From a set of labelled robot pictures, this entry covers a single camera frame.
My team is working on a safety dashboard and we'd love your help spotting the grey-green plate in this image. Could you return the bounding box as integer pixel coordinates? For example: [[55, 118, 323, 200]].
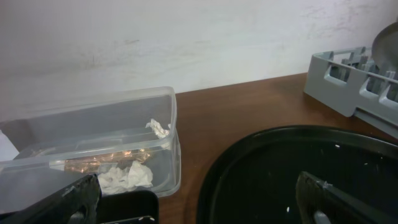
[[371, 22, 397, 72]]

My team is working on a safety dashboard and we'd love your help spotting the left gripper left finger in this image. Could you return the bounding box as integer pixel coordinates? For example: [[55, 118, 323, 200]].
[[1, 174, 102, 224]]

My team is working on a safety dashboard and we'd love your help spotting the round black tray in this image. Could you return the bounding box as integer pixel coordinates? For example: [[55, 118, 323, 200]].
[[197, 126, 397, 223]]

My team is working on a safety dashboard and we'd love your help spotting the gold foil wrapper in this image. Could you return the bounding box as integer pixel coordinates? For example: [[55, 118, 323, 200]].
[[49, 149, 152, 174]]

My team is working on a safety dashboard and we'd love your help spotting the crumpled foil piece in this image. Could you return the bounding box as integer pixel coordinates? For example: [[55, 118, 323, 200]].
[[146, 119, 170, 139]]

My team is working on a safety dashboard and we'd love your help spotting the crumpled white tissue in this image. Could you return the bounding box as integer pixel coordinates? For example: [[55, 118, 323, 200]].
[[98, 161, 153, 195]]

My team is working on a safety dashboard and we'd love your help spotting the grey dishwasher rack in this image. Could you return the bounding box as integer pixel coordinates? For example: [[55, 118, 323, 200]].
[[304, 47, 397, 138]]

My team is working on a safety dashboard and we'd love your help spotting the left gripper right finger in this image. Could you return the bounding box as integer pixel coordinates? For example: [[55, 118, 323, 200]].
[[295, 172, 397, 224]]

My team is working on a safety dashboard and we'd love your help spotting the clear plastic bin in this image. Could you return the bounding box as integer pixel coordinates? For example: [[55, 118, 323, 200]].
[[1, 86, 181, 213]]

